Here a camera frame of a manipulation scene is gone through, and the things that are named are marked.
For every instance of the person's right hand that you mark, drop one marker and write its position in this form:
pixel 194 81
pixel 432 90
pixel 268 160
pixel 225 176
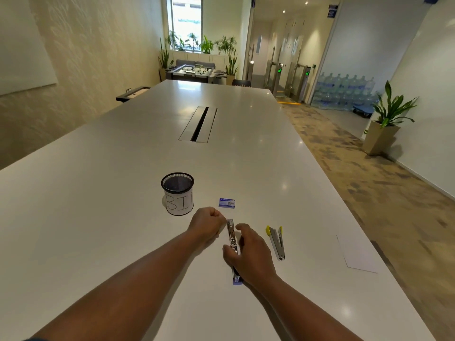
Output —
pixel 254 257

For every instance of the person's left hand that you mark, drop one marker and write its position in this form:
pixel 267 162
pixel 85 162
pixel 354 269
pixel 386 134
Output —
pixel 205 223

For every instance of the person's right thumb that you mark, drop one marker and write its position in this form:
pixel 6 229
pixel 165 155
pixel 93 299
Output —
pixel 229 253

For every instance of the person's left fingers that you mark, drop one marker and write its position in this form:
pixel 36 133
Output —
pixel 218 220

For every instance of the blue metal stapler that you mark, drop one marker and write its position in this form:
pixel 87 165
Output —
pixel 232 235

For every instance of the person's right forearm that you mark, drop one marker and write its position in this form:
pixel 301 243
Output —
pixel 302 312

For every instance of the person's left forearm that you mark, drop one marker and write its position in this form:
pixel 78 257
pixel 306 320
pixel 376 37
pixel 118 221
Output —
pixel 128 287

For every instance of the small blue staple box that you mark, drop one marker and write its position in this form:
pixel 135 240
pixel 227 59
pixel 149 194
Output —
pixel 226 203

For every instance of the black mesh cup, paper label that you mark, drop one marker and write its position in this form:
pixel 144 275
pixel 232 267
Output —
pixel 177 200

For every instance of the yellow grey stapler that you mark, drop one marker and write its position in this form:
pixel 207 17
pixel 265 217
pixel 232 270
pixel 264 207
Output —
pixel 277 243

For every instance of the white paper sheet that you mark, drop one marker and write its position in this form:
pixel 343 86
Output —
pixel 355 255

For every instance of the dark chair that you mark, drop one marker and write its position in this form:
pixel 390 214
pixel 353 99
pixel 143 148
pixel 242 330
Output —
pixel 241 83

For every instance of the foosball table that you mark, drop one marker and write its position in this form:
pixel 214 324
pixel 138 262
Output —
pixel 194 71

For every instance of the tall plant in beige pot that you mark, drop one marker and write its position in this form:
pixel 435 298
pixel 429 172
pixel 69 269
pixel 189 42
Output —
pixel 231 69
pixel 164 63

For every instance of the metal turnstile gate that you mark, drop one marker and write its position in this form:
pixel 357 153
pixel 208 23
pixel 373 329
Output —
pixel 275 76
pixel 301 81

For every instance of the row of windowsill plants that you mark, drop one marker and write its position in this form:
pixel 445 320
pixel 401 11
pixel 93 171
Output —
pixel 202 44

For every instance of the stack of water bottles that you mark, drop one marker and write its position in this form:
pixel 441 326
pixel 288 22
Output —
pixel 341 92

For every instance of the blue trolley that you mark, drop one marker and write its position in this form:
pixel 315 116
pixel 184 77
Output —
pixel 363 110

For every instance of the green plant in beige pot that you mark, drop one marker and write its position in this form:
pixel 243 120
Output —
pixel 381 136

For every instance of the window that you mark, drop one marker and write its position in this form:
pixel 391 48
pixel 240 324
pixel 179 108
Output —
pixel 186 21

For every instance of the white wall board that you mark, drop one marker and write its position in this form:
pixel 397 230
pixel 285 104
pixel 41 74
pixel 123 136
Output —
pixel 21 42

